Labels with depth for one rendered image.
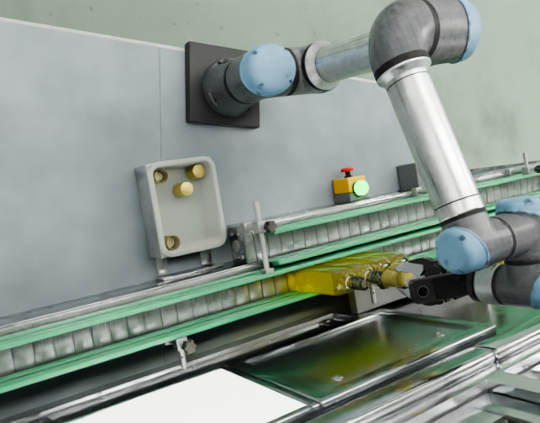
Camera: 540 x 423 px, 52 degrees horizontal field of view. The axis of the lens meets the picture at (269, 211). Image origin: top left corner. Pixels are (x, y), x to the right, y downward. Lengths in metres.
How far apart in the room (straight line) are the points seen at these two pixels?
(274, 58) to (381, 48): 0.39
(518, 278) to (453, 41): 0.43
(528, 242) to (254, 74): 0.68
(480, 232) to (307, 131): 0.85
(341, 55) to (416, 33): 0.31
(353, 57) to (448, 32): 0.25
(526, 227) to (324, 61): 0.59
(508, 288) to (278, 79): 0.66
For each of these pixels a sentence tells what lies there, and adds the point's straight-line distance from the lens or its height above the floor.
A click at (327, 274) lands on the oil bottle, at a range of 1.29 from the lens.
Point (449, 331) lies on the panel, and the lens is 1.28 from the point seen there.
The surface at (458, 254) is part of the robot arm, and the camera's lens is 0.90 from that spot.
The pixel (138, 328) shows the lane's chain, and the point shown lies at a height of 0.88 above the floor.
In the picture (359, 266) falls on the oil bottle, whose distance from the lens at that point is 1.31.
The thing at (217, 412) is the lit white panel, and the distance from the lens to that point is 1.01.
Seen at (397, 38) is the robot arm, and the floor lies 1.41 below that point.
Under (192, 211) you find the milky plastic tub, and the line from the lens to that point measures 1.42.
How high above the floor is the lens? 2.06
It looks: 58 degrees down
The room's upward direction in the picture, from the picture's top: 85 degrees clockwise
